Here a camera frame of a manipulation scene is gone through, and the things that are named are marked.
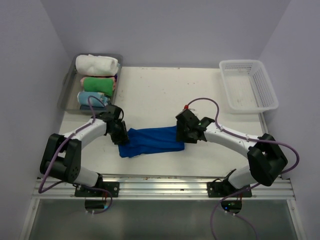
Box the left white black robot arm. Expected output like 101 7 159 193
38 105 129 197

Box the white towel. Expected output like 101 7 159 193
75 54 119 77

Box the grey plastic tray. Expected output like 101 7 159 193
57 53 124 115

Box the pink rolled towel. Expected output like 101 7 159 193
79 76 118 92

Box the blue cloud pattern towel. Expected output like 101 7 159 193
77 91 110 108

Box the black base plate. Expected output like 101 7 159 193
206 180 252 198
74 181 120 198

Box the aluminium mounting rail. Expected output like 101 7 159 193
32 174 297 201

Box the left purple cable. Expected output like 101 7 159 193
37 96 115 215

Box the white plastic basket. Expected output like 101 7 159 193
219 59 279 114

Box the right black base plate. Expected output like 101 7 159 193
206 180 252 198

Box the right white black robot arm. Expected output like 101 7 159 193
175 109 288 197

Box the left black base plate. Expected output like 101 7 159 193
74 181 120 198

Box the green rolled towel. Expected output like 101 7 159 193
82 76 112 96

